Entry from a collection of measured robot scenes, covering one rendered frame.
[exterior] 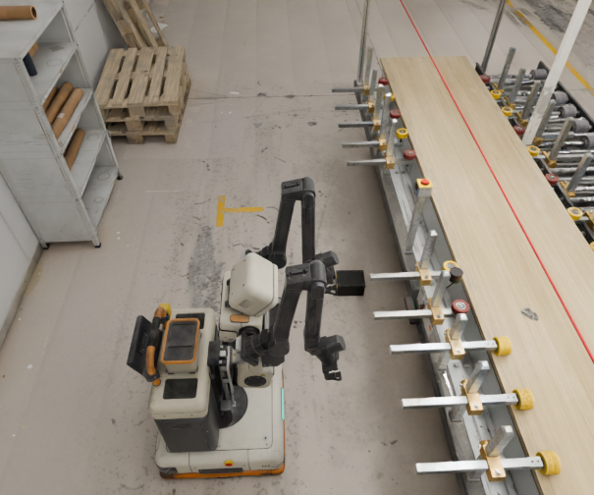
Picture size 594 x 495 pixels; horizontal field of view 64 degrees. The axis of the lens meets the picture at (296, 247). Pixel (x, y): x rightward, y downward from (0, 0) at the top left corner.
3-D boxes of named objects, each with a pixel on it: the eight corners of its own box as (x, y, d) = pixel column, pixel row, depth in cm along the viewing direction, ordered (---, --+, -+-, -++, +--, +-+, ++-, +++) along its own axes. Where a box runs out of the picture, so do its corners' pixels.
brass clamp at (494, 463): (487, 482, 174) (491, 477, 171) (475, 445, 184) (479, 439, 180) (503, 481, 175) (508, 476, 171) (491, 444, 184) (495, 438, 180)
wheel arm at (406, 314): (374, 321, 234) (375, 316, 231) (372, 315, 237) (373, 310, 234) (461, 318, 236) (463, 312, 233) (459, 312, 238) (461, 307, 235)
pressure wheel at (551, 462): (548, 461, 172) (536, 446, 180) (545, 479, 174) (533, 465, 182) (564, 460, 172) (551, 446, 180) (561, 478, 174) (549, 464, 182)
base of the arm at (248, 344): (241, 330, 185) (240, 358, 177) (257, 323, 181) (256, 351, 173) (256, 340, 190) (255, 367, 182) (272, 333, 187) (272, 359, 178)
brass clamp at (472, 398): (466, 415, 192) (469, 410, 188) (457, 384, 201) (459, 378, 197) (481, 414, 192) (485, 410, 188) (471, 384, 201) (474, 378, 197)
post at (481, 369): (451, 422, 213) (481, 367, 179) (449, 414, 216) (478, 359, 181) (459, 421, 214) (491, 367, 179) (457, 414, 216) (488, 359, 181)
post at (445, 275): (422, 334, 252) (443, 275, 217) (421, 328, 254) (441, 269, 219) (429, 333, 252) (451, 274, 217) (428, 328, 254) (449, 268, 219)
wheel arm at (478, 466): (415, 475, 175) (417, 471, 172) (413, 466, 177) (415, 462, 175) (550, 468, 177) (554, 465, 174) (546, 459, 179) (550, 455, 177)
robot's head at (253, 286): (225, 307, 182) (249, 289, 175) (228, 266, 197) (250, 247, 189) (254, 321, 190) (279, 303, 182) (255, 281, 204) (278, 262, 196)
